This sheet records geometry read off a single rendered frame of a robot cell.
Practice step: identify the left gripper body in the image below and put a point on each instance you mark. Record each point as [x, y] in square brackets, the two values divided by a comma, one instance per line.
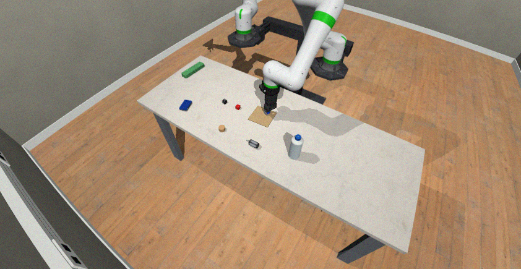
[270, 96]

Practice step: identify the white plastic bottle with blue cap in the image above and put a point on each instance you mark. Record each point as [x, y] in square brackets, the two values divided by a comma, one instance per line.
[295, 147]

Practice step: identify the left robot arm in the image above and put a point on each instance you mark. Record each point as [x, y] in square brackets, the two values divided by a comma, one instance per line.
[318, 17]

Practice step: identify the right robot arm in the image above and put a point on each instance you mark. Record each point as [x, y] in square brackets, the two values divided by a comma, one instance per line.
[243, 20]

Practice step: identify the tan flat mat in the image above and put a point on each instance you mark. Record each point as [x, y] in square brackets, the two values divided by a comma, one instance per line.
[259, 117]

